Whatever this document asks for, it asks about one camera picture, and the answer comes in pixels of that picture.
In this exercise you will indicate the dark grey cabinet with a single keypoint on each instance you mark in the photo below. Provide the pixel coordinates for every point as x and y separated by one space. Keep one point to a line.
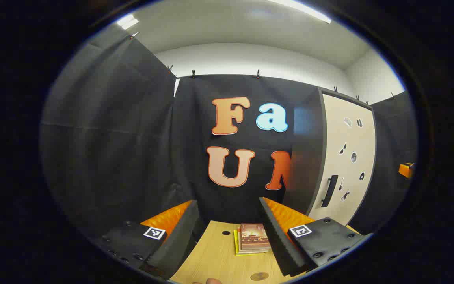
307 157

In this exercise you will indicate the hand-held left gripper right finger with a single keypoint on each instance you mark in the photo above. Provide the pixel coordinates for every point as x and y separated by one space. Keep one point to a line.
278 240

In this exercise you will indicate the ceiling light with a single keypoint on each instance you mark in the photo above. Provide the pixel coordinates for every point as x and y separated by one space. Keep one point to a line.
126 21
302 10

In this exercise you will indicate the brown cover book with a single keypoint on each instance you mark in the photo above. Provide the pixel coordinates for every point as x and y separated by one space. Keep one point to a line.
252 236

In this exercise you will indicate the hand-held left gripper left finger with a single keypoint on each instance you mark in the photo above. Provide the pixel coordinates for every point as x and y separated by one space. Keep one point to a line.
179 236

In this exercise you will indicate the black backdrop cloth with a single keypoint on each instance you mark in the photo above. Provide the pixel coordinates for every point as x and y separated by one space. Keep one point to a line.
112 138

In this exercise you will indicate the yellow book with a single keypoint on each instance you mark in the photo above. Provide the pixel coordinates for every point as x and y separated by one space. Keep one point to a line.
236 244

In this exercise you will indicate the round brown coaster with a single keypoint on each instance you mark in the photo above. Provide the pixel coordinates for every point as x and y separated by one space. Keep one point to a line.
259 276

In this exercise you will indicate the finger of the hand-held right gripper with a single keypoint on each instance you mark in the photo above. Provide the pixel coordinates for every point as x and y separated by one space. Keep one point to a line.
406 170

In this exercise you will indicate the beige cabinet door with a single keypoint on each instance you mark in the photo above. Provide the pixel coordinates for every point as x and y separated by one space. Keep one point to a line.
337 130

